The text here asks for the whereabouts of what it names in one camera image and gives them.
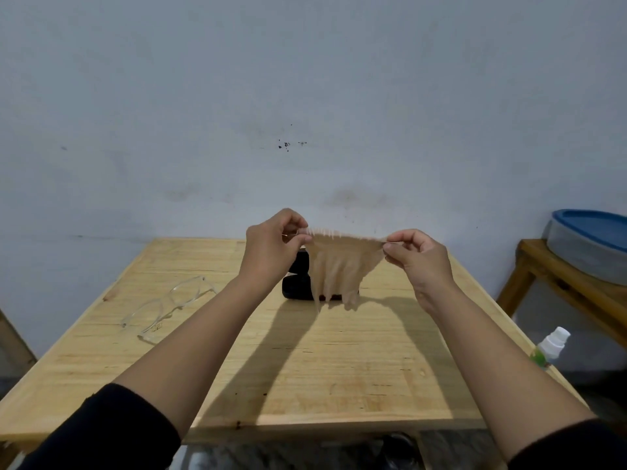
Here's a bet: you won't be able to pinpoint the person's black left sleeve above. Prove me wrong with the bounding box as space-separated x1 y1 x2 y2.
17 383 182 470

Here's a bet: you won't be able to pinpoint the person's black right sleeve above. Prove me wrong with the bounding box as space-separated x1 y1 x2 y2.
507 418 627 470

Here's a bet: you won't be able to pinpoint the person's left hand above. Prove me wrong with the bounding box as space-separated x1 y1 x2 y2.
238 208 314 294

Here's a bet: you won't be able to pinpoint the grey basin with blue lid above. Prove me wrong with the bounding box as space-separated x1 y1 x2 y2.
545 208 627 287

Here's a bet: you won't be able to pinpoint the small white spray bottle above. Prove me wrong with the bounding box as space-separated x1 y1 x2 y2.
528 326 572 370

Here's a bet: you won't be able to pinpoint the light wooden side table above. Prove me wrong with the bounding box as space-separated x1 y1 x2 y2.
0 307 38 377

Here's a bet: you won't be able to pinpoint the person's right hand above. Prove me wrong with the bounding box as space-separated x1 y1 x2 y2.
381 228 455 314

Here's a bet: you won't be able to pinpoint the beige cleaning cloth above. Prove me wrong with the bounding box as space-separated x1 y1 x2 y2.
296 227 388 313

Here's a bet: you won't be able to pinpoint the person's left forearm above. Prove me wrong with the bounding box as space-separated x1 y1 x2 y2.
112 276 268 441

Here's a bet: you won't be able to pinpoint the black tumbler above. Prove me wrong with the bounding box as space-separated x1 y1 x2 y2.
379 431 425 470

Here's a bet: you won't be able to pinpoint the clear-framed glasses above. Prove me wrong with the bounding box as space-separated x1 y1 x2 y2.
120 275 219 338

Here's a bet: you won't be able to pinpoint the black glasses case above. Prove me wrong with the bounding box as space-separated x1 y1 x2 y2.
281 250 361 302

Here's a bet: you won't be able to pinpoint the brown wooden side table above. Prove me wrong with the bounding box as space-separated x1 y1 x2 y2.
495 238 627 351

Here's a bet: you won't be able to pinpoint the person's black sleeve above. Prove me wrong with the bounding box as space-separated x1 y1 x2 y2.
17 383 182 470
507 418 627 470

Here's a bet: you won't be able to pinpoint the person's right forearm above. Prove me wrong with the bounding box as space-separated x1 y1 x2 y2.
416 283 598 463

